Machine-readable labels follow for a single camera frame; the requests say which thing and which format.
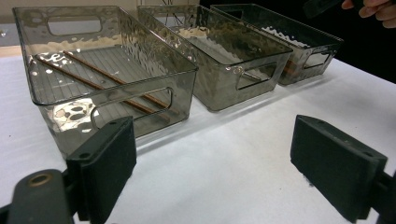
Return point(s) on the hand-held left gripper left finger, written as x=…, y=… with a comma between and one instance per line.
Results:
x=107, y=168

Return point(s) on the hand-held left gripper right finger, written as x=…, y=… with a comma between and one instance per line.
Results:
x=336, y=165

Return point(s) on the brown wooden chopstick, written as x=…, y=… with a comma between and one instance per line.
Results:
x=77, y=79
x=102, y=73

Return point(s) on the smoky clear plastic bin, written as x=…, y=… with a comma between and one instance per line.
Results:
x=280, y=25
x=224, y=46
x=93, y=71

